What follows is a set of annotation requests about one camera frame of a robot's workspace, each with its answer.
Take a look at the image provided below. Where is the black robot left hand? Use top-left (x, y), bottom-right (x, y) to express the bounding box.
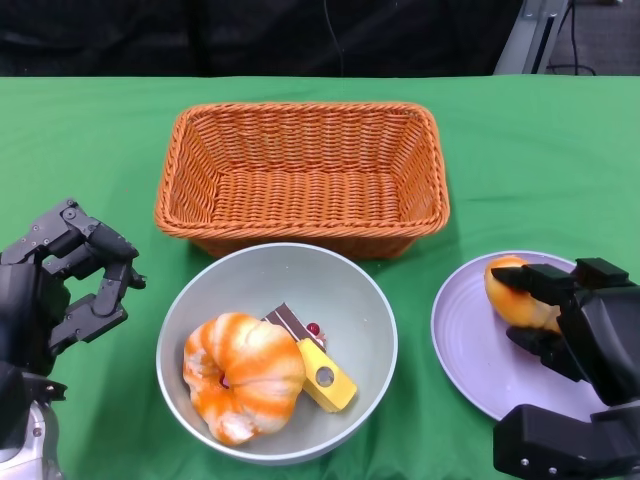
top-left (0, 198), bottom-right (149, 376)

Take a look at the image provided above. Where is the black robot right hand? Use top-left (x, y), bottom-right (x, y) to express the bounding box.
top-left (489, 257), bottom-right (640, 409)

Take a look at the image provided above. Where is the orange white ring bread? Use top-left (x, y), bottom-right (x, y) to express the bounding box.
top-left (483, 254), bottom-right (564, 334)
top-left (183, 312), bottom-right (306, 445)

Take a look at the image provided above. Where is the grey-green bowl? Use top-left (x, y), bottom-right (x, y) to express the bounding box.
top-left (155, 242), bottom-right (400, 466)

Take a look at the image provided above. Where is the lavender plate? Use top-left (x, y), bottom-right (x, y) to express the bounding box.
top-left (430, 249), bottom-right (611, 422)

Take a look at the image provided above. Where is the salmon cake with brown top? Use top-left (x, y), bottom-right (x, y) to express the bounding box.
top-left (259, 301), bottom-right (329, 356)

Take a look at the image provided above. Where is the yellow toy cake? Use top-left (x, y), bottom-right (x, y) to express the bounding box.
top-left (295, 337), bottom-right (359, 415)

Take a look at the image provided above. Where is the orange wicker basket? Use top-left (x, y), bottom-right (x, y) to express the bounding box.
top-left (153, 102), bottom-right (450, 261)

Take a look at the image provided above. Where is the plain green tablecloth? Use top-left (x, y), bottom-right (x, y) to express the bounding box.
top-left (0, 74), bottom-right (640, 480)

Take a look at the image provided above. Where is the black cloth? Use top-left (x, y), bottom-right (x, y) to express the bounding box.
top-left (0, 0), bottom-right (521, 79)

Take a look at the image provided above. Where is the black floor cable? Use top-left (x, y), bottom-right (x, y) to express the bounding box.
top-left (547, 0), bottom-right (599, 75)

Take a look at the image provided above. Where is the grey metal frame post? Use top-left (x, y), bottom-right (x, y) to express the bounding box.
top-left (493, 0), bottom-right (571, 76)

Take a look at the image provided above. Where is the thin cable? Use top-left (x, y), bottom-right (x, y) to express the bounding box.
top-left (322, 0), bottom-right (347, 76)

